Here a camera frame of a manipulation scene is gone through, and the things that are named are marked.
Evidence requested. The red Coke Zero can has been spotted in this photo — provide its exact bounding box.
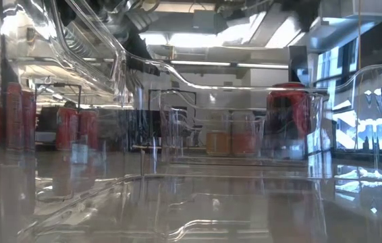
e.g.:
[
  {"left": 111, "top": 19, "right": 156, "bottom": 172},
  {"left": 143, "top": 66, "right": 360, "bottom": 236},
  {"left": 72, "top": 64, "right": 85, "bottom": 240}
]
[
  {"left": 265, "top": 82, "right": 312, "bottom": 149},
  {"left": 78, "top": 110, "right": 100, "bottom": 151}
]

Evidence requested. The clear plastic bin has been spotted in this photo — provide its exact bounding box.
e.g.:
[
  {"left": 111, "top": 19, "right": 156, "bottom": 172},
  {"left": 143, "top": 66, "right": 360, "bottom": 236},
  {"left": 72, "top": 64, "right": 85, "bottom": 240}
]
[
  {"left": 158, "top": 88, "right": 324, "bottom": 167},
  {"left": 0, "top": 0, "right": 382, "bottom": 243},
  {"left": 173, "top": 107, "right": 269, "bottom": 158}
]

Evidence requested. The ceiling strip light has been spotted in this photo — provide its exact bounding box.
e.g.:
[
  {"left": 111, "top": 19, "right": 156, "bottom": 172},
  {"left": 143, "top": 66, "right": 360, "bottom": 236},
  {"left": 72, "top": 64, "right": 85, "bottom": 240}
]
[
  {"left": 170, "top": 60, "right": 232, "bottom": 67},
  {"left": 236, "top": 63, "right": 290, "bottom": 70}
]

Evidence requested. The ceiling light panel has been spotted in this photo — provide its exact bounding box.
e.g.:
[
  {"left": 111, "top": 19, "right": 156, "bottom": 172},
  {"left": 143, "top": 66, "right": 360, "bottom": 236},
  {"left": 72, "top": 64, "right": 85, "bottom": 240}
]
[
  {"left": 169, "top": 32, "right": 221, "bottom": 48},
  {"left": 138, "top": 32, "right": 168, "bottom": 47}
]

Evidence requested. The grey ceiling box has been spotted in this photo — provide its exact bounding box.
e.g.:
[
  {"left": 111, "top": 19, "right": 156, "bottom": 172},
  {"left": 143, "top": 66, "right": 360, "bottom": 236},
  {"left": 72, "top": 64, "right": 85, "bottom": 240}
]
[{"left": 192, "top": 9, "right": 217, "bottom": 31}]

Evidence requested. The red Fanta can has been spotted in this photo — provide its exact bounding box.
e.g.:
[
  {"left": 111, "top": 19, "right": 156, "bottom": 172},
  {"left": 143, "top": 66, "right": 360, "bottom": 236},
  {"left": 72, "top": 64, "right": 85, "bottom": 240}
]
[{"left": 4, "top": 82, "right": 37, "bottom": 153}]

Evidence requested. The silver spiral ceiling duct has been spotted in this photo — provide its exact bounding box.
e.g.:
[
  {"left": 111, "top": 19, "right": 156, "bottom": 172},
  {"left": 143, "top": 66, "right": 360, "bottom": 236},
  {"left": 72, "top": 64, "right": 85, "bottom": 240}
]
[{"left": 59, "top": 20, "right": 124, "bottom": 94}]

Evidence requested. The black table frame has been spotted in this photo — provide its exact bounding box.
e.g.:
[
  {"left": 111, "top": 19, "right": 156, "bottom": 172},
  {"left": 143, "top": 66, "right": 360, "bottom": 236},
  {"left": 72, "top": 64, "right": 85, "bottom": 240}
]
[{"left": 325, "top": 148, "right": 382, "bottom": 166}]

